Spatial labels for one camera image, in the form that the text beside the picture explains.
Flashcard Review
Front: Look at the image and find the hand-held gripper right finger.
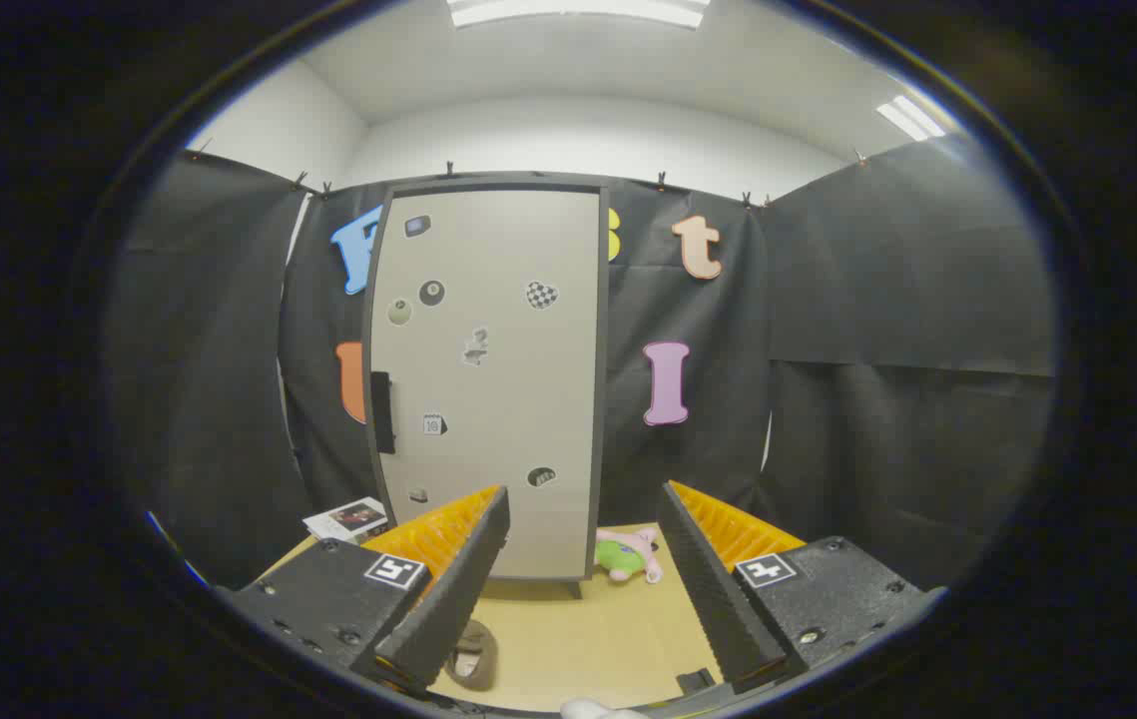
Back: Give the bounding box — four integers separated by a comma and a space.
656, 479, 948, 695

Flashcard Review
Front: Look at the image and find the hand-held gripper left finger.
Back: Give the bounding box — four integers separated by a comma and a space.
229, 484, 512, 698

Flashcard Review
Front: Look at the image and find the brown fuzzy slipper shoe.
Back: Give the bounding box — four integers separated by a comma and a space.
443, 619, 499, 692

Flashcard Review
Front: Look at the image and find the black door handle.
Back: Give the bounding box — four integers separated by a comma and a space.
370, 371, 397, 455

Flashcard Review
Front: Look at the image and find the beige shoe cabinet door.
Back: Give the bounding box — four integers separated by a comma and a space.
370, 190, 601, 580

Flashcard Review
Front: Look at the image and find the grey shoe cabinet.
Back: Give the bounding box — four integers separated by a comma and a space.
363, 172, 612, 600

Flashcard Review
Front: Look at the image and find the green and pink plush toy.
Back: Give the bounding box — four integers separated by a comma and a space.
595, 527, 664, 585

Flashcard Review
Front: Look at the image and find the white book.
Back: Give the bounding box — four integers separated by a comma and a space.
303, 496, 391, 545

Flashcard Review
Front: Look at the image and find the black backdrop cloth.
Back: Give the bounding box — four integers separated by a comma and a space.
104, 135, 1058, 590

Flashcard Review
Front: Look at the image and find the small ceiling light panel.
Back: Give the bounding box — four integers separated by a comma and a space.
875, 95, 946, 143

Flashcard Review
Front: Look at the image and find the long ceiling light panel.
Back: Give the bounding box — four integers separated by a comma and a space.
446, 0, 711, 29

